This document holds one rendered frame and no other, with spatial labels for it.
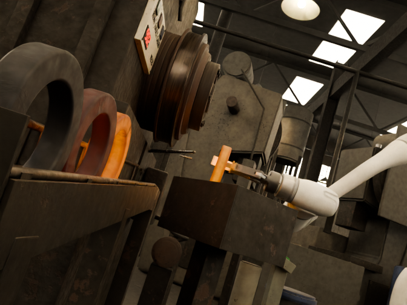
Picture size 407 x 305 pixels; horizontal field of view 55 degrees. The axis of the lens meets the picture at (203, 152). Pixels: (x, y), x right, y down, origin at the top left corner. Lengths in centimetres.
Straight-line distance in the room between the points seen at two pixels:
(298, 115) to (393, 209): 627
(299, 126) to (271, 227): 973
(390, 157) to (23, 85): 140
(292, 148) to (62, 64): 1005
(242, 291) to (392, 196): 296
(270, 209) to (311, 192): 45
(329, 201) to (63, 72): 106
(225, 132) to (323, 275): 175
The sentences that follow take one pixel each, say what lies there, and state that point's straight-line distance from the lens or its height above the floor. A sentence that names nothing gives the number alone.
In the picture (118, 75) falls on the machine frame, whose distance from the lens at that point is 113.
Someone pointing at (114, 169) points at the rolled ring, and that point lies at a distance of 87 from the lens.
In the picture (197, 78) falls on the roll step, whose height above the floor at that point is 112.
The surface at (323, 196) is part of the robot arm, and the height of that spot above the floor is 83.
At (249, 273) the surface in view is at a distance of 213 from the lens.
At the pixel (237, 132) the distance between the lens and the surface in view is 429.
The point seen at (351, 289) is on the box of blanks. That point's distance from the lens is 400.
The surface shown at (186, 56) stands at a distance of 141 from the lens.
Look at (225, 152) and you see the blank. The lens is 128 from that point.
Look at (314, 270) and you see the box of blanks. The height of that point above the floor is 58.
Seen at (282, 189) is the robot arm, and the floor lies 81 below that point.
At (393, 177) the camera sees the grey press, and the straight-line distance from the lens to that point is 480.
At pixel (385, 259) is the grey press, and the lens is 518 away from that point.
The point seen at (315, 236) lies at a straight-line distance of 530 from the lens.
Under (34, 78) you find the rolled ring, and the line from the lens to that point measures 40.
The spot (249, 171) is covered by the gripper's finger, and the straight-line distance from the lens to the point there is 130.
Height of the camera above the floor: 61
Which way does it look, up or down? 11 degrees up
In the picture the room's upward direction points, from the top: 18 degrees clockwise
